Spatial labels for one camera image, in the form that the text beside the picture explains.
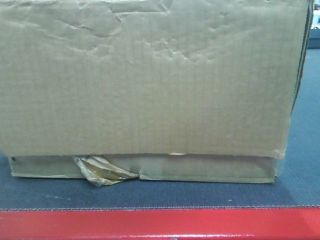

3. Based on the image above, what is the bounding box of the large brown cardboard box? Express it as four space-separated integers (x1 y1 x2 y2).
0 0 314 183

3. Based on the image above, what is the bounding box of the crumpled brown packing tape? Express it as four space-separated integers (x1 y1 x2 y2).
72 155 140 187

